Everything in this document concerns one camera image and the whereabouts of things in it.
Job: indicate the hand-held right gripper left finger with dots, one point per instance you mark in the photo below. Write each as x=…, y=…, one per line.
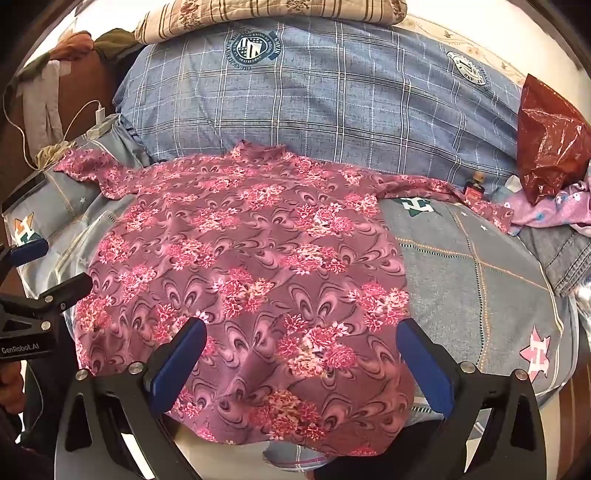
x=184, y=364

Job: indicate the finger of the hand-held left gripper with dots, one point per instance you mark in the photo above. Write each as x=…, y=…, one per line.
x=69, y=288
x=30, y=254

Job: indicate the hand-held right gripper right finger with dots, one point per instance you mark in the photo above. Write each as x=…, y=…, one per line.
x=425, y=369

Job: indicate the pink floral garment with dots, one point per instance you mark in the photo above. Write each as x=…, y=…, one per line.
x=258, y=258

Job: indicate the person's left hand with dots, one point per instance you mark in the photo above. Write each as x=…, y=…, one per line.
x=9, y=385

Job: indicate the grey zip hoodie with stars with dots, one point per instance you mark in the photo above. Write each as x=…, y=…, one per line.
x=461, y=286

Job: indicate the white cloth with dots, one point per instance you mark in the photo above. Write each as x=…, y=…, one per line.
x=41, y=106

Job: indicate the brown headboard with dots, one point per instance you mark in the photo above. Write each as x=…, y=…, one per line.
x=78, y=87

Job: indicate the blue denim garment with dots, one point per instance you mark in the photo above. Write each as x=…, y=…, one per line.
x=568, y=258

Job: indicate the small red bottle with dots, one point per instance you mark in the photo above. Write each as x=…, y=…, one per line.
x=474, y=188

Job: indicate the purple printed cloth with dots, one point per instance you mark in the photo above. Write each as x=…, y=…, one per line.
x=554, y=207

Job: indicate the orange brown cloth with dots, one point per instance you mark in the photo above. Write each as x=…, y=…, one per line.
x=74, y=46

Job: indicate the dark green cloth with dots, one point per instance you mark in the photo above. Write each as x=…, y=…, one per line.
x=115, y=44

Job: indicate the red plastic bag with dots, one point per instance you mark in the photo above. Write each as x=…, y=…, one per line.
x=549, y=138

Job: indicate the blue plaid quilt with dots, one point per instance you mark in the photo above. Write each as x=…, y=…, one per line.
x=323, y=101

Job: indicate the beige floral striped blanket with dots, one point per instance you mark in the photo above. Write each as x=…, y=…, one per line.
x=258, y=16

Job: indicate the cream floral cloth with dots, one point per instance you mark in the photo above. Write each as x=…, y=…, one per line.
x=461, y=41

